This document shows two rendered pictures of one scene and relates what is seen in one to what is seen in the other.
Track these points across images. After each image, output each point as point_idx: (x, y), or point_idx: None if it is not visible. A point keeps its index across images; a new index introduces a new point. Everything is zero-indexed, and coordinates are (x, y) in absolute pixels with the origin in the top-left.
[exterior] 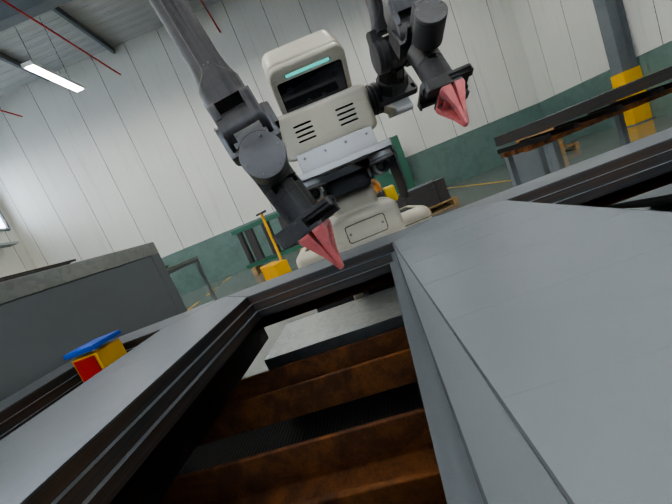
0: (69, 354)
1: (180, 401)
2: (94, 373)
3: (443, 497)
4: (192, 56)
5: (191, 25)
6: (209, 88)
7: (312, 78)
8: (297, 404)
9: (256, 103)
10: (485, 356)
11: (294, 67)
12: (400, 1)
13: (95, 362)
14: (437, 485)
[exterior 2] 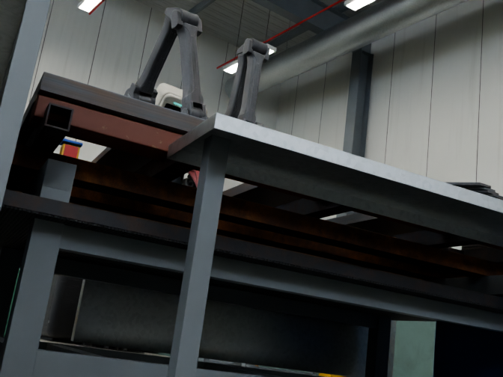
0: (68, 139)
1: None
2: (72, 155)
3: (239, 224)
4: (193, 82)
5: (197, 74)
6: (194, 96)
7: None
8: (159, 222)
9: (205, 112)
10: None
11: (181, 102)
12: (248, 117)
13: (77, 151)
14: None
